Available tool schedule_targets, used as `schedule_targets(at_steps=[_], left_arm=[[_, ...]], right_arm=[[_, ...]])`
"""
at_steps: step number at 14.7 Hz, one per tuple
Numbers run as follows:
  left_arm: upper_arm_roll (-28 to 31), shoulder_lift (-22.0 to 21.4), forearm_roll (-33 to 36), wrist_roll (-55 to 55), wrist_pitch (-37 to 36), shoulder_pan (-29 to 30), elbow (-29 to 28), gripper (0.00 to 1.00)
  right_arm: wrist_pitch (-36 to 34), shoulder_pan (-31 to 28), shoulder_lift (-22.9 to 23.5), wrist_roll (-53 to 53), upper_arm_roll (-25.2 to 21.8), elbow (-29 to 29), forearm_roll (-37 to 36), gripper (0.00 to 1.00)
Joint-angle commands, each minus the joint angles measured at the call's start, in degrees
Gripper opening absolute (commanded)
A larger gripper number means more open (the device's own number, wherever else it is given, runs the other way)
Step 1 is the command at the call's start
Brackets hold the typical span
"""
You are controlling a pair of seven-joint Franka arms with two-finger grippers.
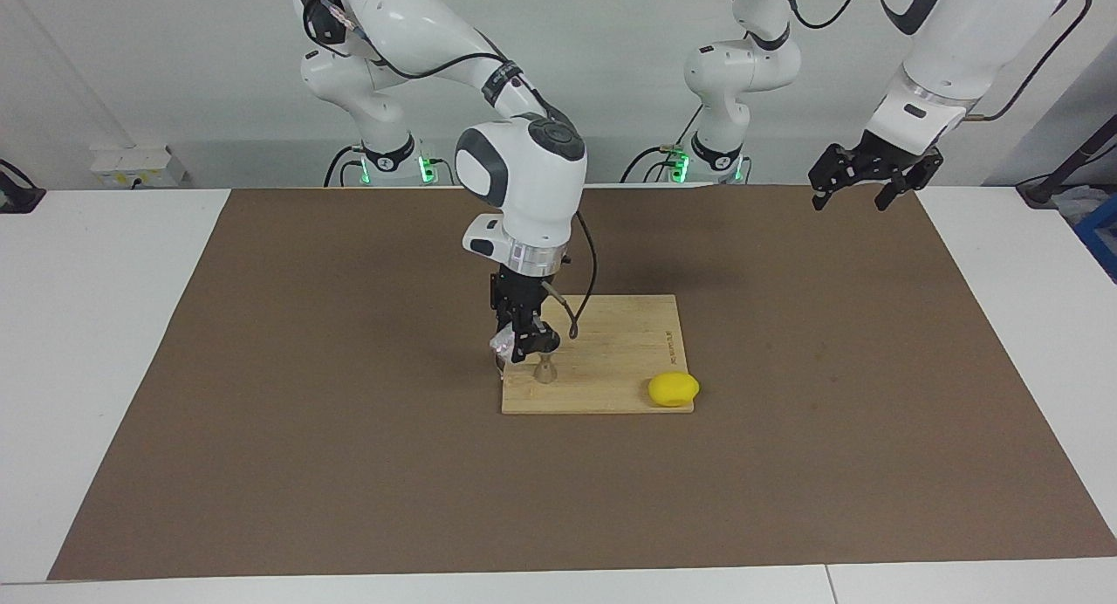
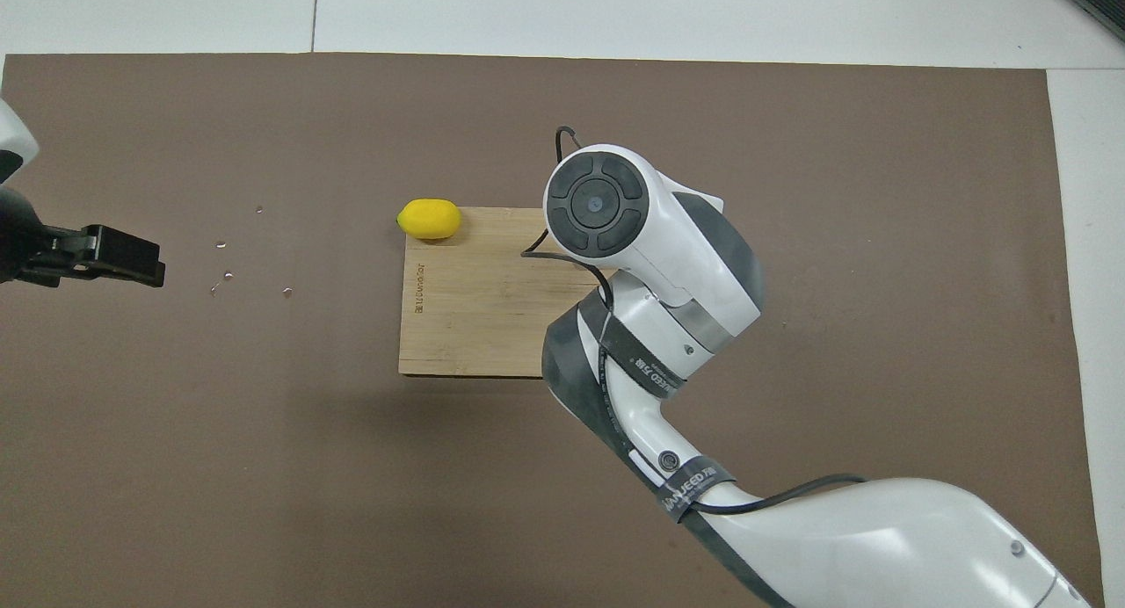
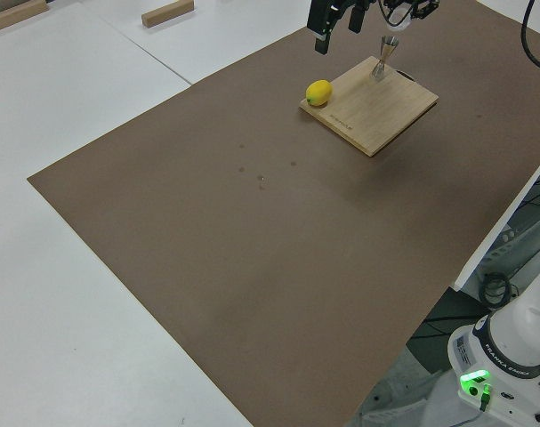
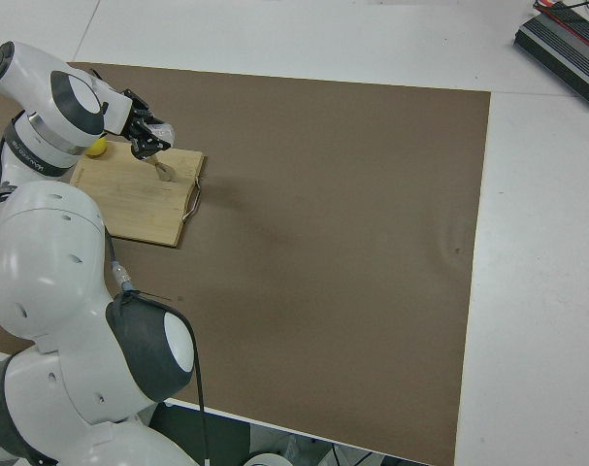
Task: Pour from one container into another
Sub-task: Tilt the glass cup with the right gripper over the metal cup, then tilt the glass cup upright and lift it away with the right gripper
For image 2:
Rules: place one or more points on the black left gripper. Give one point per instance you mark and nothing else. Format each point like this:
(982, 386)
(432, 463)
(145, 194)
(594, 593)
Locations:
(19, 235)

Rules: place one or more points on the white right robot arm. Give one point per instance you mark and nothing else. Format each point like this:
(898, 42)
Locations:
(668, 265)

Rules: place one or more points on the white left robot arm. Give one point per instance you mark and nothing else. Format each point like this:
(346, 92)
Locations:
(13, 142)

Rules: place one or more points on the yellow lemon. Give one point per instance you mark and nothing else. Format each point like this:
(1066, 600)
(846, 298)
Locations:
(429, 220)

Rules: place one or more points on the brown table mat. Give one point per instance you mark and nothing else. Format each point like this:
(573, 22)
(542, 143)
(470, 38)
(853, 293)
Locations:
(352, 503)

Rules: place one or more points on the bamboo cutting board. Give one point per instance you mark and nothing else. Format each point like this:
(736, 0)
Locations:
(475, 300)

